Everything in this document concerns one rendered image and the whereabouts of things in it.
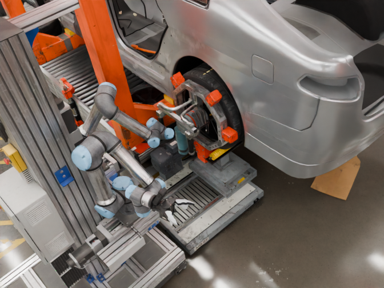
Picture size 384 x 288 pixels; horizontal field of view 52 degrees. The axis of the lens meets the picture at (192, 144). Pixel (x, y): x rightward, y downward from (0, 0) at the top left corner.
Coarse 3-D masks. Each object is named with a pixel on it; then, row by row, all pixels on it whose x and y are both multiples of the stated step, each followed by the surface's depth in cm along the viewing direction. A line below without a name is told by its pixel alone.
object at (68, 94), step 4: (60, 80) 423; (64, 80) 421; (64, 84) 421; (68, 84) 417; (68, 88) 411; (72, 88) 410; (64, 92) 404; (68, 92) 405; (72, 92) 411; (64, 96) 409; (68, 96) 407; (72, 96) 410; (80, 120) 433; (80, 124) 434
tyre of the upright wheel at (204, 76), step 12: (192, 72) 286; (204, 72) 282; (216, 72) 279; (204, 84) 279; (216, 84) 273; (228, 96) 272; (228, 108) 272; (228, 120) 279; (240, 120) 278; (240, 132) 283; (228, 144) 297
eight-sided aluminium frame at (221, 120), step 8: (184, 88) 287; (192, 88) 278; (200, 88) 278; (176, 96) 304; (200, 96) 274; (176, 104) 311; (208, 104) 272; (216, 104) 274; (176, 112) 318; (216, 112) 273; (216, 120) 274; (224, 120) 274; (224, 128) 281; (200, 136) 317; (200, 144) 315; (208, 144) 309; (216, 144) 293; (224, 144) 288
